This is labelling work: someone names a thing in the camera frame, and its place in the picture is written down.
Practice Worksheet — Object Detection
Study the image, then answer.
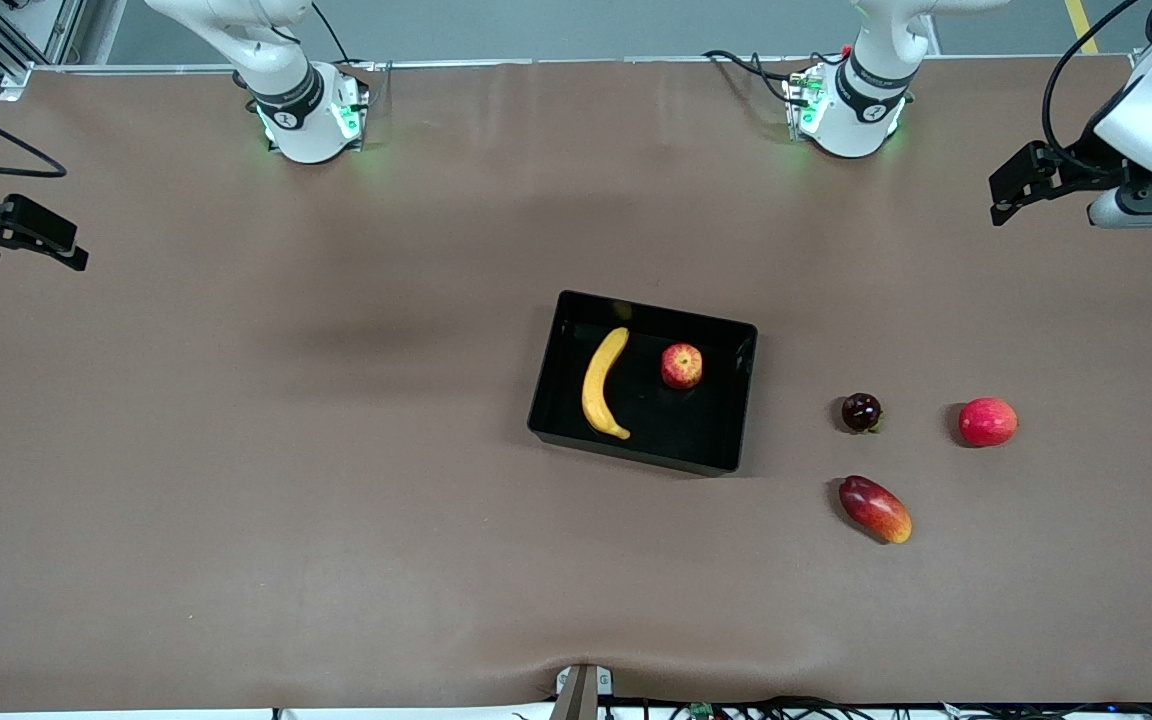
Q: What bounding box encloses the red yellow apple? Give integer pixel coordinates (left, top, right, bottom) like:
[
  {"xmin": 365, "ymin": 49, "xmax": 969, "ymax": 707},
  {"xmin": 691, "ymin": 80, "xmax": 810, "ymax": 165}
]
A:
[{"xmin": 661, "ymin": 343, "xmax": 705, "ymax": 391}]

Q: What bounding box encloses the black plastic box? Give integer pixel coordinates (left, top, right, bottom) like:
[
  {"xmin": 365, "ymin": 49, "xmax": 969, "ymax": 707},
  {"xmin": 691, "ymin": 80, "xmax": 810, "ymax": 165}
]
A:
[{"xmin": 527, "ymin": 290, "xmax": 759, "ymax": 477}]

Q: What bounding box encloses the yellow banana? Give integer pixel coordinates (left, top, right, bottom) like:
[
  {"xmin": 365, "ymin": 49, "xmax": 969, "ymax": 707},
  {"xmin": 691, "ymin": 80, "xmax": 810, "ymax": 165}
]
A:
[{"xmin": 581, "ymin": 327, "xmax": 632, "ymax": 441}]

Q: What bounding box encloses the plain red round fruit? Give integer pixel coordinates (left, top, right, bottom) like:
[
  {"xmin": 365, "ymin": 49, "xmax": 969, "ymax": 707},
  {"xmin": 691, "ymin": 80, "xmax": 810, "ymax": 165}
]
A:
[{"xmin": 958, "ymin": 397, "xmax": 1019, "ymax": 448}]

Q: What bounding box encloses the dark purple mangosteen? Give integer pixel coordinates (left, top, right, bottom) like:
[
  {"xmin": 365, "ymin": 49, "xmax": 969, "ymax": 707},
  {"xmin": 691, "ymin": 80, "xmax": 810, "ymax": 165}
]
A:
[{"xmin": 841, "ymin": 392, "xmax": 884, "ymax": 435}]

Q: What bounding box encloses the red yellow mango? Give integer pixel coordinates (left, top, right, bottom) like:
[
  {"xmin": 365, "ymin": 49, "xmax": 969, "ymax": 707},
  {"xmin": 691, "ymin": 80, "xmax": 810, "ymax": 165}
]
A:
[{"xmin": 838, "ymin": 475, "xmax": 913, "ymax": 545}]

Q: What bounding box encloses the black arm base cable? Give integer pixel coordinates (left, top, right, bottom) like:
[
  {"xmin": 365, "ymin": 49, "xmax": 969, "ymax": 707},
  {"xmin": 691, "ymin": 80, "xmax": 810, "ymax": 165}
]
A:
[
  {"xmin": 704, "ymin": 48, "xmax": 802, "ymax": 106},
  {"xmin": 311, "ymin": 0, "xmax": 377, "ymax": 71}
]

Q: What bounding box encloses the aluminium table edge rail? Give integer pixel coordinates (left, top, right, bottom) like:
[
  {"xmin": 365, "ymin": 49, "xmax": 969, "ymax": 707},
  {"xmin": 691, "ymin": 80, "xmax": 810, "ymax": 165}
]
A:
[{"xmin": 31, "ymin": 52, "xmax": 1137, "ymax": 76}]

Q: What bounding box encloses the metal camera post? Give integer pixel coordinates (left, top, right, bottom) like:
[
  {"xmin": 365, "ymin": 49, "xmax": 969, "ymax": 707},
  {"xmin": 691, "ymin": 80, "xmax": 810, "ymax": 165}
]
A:
[{"xmin": 551, "ymin": 663, "xmax": 615, "ymax": 720}]

